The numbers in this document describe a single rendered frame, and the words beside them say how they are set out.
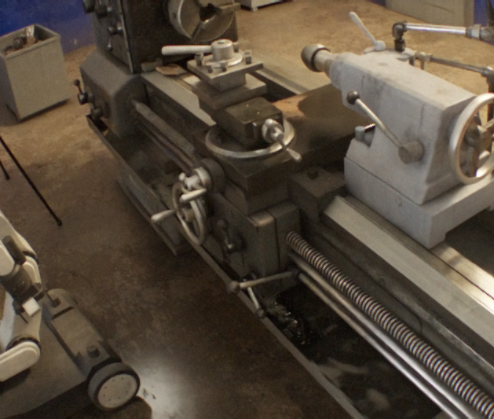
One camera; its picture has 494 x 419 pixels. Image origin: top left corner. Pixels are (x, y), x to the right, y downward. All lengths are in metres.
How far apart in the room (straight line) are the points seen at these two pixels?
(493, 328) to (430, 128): 0.48
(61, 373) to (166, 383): 0.40
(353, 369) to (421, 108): 0.77
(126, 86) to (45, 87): 2.00
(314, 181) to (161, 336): 1.11
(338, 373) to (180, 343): 0.88
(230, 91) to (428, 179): 0.62
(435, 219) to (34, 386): 1.51
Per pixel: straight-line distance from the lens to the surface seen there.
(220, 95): 1.70
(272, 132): 1.57
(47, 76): 4.55
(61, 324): 2.38
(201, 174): 1.67
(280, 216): 1.64
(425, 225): 1.43
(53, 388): 2.20
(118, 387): 2.21
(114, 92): 2.61
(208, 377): 2.29
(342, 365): 1.76
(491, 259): 1.64
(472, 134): 1.37
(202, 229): 1.81
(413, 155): 1.40
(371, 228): 1.51
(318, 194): 1.57
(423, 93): 1.44
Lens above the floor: 1.77
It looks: 34 degrees down
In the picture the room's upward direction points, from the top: 8 degrees counter-clockwise
